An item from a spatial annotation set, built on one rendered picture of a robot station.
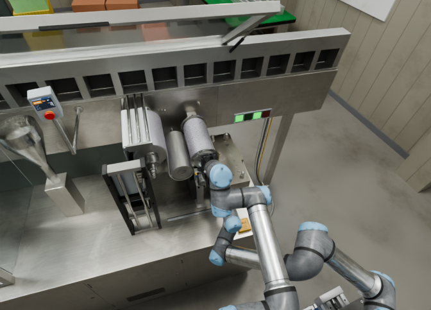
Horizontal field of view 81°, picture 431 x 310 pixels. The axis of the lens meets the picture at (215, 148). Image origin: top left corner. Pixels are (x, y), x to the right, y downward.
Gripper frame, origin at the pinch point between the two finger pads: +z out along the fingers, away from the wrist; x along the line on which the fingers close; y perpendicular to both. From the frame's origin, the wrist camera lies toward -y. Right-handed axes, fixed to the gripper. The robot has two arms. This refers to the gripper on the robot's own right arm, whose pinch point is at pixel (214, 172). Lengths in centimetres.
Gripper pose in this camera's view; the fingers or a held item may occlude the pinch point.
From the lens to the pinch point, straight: 141.0
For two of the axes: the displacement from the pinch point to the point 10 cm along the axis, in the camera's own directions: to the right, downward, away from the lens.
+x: -9.6, 1.8, -2.1
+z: -2.7, -7.2, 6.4
